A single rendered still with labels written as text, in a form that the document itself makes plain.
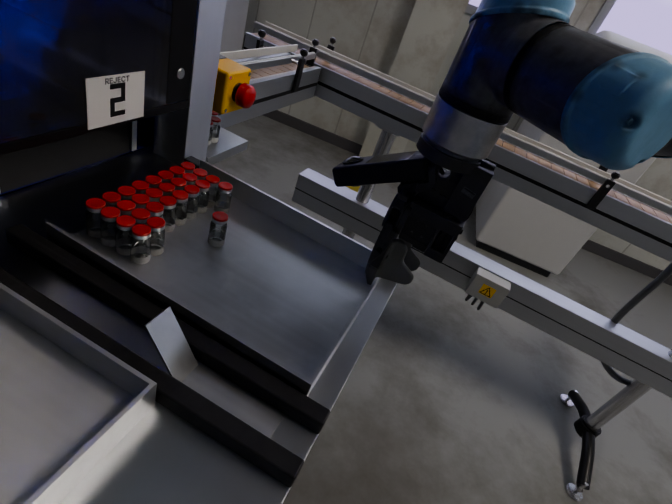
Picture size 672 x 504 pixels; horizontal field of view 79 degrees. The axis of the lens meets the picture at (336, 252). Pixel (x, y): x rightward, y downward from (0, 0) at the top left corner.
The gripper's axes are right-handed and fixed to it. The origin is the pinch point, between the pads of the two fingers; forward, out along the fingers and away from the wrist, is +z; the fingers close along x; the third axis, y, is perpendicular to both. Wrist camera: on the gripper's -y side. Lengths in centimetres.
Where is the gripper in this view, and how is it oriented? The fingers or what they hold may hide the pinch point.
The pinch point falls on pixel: (368, 273)
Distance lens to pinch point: 55.8
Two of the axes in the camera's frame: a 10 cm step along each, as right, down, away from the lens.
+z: -3.1, 7.6, 5.8
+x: 3.9, -4.5, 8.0
